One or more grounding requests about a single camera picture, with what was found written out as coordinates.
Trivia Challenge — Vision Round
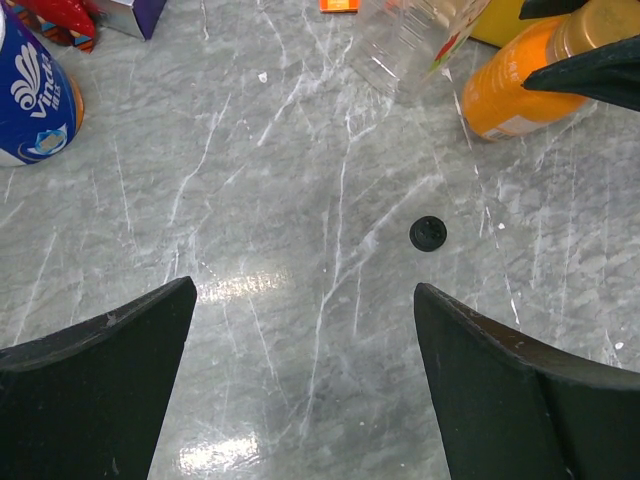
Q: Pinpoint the brown bottle cap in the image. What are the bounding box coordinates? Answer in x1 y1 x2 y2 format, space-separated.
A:
546 0 640 63

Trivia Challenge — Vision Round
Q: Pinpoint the red snack bag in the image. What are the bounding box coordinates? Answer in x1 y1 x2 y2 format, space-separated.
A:
4 0 96 53

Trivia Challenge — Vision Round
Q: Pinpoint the toilet paper roll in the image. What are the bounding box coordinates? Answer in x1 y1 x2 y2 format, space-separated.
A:
0 4 84 167

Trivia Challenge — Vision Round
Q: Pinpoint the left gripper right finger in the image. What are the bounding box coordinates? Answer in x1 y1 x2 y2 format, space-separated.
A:
414 284 639 479

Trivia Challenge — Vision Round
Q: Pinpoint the purple silver box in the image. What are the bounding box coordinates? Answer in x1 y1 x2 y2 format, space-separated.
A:
93 0 166 41

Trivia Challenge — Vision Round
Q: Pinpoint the large clear plastic bottle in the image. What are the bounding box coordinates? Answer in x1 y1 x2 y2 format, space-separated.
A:
350 0 490 104

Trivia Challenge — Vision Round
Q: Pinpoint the orange packet box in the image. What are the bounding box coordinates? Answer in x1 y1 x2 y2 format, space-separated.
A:
318 0 360 13

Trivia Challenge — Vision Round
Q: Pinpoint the small orange juice bottle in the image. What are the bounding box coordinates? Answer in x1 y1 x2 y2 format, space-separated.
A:
460 17 596 143

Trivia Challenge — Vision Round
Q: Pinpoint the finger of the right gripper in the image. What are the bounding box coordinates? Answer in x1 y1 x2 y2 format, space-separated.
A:
519 0 588 20
522 35 640 112

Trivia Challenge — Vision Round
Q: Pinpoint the black bottle cap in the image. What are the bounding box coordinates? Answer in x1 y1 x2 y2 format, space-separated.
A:
409 216 448 252

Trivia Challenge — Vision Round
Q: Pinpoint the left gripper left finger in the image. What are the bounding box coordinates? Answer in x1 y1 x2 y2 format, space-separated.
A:
1 277 197 479

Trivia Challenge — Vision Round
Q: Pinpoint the yellow plastic basket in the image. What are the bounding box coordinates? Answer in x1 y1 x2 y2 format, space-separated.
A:
471 0 543 47

